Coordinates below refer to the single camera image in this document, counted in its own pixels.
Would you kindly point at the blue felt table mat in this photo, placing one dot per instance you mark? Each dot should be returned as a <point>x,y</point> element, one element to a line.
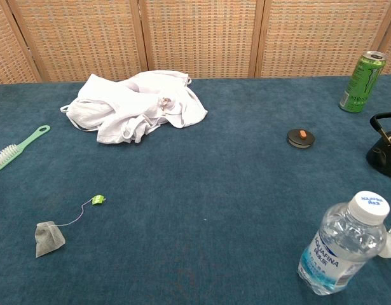
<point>182,222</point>

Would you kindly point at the black teapot lid orange knob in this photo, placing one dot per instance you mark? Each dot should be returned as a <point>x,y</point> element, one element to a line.
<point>297,140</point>

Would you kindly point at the black cast iron teapot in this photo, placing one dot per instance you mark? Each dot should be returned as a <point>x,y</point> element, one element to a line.
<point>382,159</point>

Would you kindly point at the mint green hairbrush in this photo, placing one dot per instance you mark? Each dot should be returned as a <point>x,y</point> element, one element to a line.
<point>10,155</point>

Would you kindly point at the clear bottle green label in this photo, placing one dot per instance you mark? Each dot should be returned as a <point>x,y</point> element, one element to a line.
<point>390,248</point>

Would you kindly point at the tea bag with green tag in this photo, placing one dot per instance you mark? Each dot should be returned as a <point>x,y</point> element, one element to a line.
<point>49,238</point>

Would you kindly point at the green energy drink can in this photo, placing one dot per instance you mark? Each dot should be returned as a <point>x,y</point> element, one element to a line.
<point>357,85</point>

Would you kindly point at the clear water bottle white cap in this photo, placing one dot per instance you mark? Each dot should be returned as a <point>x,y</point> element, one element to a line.
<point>338,251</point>

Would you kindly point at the woven folding screen wooden frame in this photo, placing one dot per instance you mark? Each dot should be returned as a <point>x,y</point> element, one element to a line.
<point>198,35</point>

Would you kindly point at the crumpled white cloth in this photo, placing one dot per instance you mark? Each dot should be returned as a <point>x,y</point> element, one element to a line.
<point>125,108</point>

